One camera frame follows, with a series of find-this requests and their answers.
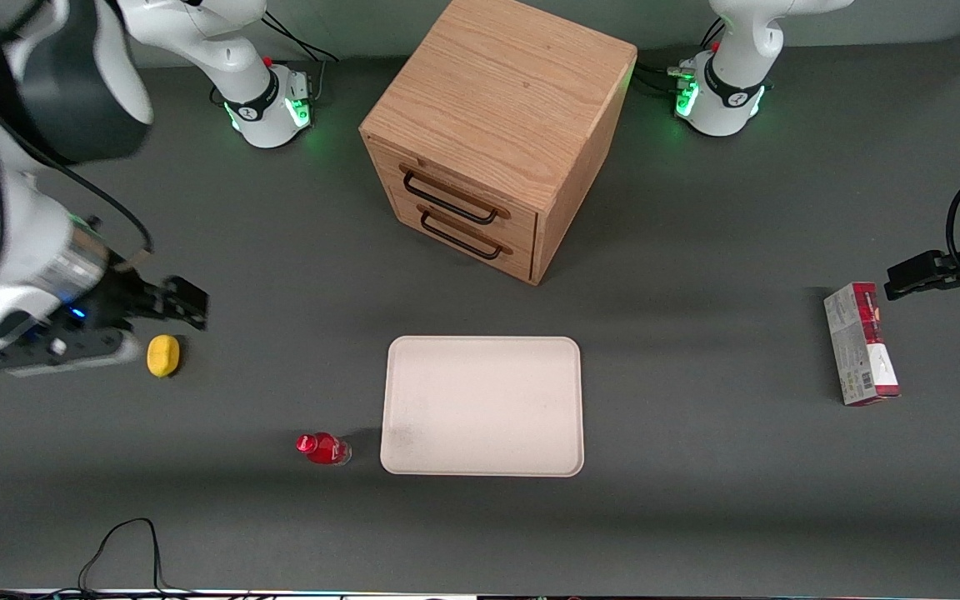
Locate beige rectangular tray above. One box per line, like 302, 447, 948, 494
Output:
380, 336, 586, 478

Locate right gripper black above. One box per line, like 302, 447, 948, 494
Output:
90, 268, 211, 334

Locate black cable at table edge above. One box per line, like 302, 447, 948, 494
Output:
0, 517, 214, 598

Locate black right base cables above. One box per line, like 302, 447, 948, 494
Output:
262, 10, 341, 105

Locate wooden drawer front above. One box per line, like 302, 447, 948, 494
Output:
366, 135, 541, 248
388, 185, 538, 281

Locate red coke bottle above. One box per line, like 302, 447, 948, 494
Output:
295, 431, 353, 467

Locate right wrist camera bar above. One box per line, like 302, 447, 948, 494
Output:
0, 327, 145, 378

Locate red grey cardboard box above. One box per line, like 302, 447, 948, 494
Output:
822, 281, 902, 408

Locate yellow lemon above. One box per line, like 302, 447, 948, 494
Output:
147, 334, 183, 379

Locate black wire drawer handle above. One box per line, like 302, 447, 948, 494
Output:
417, 205, 514, 262
399, 164, 513, 226

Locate black base cables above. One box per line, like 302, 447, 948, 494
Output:
633, 18, 728, 99
262, 10, 341, 105

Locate black left base cables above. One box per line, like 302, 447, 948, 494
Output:
633, 18, 728, 99

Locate wooden drawer cabinet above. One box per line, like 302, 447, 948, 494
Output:
358, 0, 638, 287

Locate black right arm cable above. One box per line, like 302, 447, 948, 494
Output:
0, 33, 154, 255

